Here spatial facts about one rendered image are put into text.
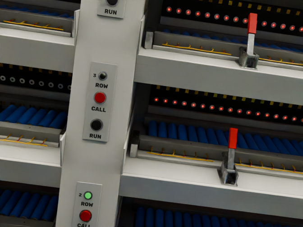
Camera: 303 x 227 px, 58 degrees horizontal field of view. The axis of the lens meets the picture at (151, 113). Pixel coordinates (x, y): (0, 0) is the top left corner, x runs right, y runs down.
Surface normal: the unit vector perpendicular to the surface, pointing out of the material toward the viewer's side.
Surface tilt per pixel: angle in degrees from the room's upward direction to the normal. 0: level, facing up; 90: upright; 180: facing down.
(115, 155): 90
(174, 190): 111
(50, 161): 21
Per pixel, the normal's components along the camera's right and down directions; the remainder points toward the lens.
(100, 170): 0.02, 0.09
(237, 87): -0.04, 0.44
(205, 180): 0.14, -0.89
